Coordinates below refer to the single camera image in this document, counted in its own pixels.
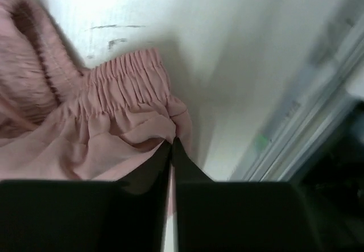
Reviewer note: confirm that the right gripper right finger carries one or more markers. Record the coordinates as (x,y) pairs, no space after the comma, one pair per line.
(238,216)

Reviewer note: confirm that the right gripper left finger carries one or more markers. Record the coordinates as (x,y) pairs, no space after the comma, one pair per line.
(57,215)

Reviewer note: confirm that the pink trousers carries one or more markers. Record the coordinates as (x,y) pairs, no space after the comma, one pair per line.
(62,122)

